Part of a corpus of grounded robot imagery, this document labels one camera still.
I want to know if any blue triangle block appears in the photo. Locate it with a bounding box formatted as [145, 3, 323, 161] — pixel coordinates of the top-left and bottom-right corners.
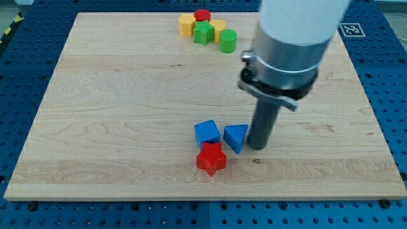
[223, 124, 249, 154]

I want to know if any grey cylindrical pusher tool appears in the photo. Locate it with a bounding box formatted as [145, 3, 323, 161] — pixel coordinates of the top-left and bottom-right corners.
[247, 100, 280, 149]

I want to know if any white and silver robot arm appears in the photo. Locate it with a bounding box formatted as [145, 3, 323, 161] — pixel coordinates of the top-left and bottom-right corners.
[238, 0, 350, 111]

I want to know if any blue cube block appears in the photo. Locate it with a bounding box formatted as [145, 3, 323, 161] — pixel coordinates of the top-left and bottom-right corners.
[194, 120, 221, 149]

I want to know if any red star block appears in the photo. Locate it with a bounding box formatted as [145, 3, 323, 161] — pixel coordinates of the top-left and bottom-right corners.
[197, 142, 227, 177]

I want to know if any green cylinder block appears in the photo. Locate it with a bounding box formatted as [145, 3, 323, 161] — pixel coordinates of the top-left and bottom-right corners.
[219, 29, 237, 53]

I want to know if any green star block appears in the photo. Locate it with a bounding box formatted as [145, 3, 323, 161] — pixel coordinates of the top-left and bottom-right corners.
[193, 20, 214, 46]

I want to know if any light wooden board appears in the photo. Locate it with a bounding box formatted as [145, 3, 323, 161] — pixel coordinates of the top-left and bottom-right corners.
[4, 13, 406, 202]

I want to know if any yellow heart block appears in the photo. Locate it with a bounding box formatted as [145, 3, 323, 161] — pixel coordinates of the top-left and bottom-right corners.
[209, 19, 226, 43]

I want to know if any yellow pentagon block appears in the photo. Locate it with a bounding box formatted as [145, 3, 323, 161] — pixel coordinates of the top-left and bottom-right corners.
[178, 13, 195, 37]

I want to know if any red cylinder block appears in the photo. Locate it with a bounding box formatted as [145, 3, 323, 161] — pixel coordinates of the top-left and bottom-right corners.
[193, 9, 211, 22]

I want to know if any black and white fiducial marker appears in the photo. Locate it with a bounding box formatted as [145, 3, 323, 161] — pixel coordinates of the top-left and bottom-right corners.
[340, 22, 366, 38]

